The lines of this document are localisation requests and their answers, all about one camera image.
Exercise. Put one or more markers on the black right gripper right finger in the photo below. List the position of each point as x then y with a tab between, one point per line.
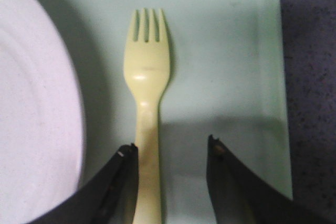
239	196

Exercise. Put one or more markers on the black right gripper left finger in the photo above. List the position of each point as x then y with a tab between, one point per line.
116	184

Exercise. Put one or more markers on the beige round plate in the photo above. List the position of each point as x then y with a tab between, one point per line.
42	125

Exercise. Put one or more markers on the yellow plastic fork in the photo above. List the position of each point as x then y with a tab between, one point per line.
146	71

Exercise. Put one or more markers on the light green plastic tray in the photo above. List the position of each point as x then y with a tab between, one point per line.
227	80

